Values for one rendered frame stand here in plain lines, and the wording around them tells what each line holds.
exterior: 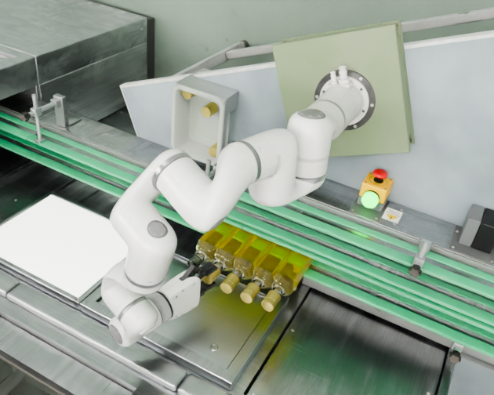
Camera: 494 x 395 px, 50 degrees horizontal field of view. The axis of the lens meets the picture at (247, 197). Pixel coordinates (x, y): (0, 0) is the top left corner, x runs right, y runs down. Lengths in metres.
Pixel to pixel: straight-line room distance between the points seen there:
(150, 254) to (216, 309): 0.56
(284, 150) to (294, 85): 0.42
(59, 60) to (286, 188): 1.31
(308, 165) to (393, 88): 0.34
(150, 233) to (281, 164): 0.28
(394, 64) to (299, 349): 0.77
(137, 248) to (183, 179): 0.15
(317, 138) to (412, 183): 0.47
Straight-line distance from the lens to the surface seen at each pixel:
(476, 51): 1.34
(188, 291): 1.31
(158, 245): 0.95
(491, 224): 1.42
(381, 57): 1.32
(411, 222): 1.47
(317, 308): 1.59
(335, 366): 1.47
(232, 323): 1.46
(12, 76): 2.02
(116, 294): 1.19
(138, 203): 0.99
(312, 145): 1.09
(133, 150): 1.78
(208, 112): 1.57
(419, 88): 1.38
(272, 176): 1.02
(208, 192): 0.91
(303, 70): 1.38
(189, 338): 1.42
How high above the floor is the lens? 2.04
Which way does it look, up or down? 49 degrees down
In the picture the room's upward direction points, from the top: 135 degrees counter-clockwise
